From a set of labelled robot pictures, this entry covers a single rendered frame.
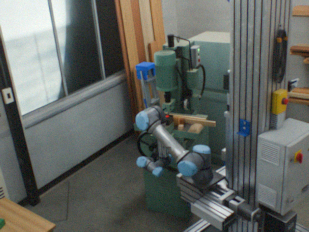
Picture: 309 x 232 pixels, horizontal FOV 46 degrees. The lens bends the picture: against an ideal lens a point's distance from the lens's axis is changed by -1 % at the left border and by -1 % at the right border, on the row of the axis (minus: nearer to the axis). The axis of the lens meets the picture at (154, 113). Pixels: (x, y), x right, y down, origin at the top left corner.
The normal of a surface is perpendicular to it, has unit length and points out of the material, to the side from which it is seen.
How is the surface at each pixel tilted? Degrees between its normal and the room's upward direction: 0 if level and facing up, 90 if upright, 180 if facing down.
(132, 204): 0
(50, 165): 90
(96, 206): 1
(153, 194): 90
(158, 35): 86
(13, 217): 0
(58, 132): 90
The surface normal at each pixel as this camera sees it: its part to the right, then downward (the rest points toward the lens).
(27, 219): -0.07, -0.91
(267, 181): -0.76, 0.31
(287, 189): 0.65, 0.26
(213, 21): -0.57, 0.37
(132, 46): 0.81, 0.12
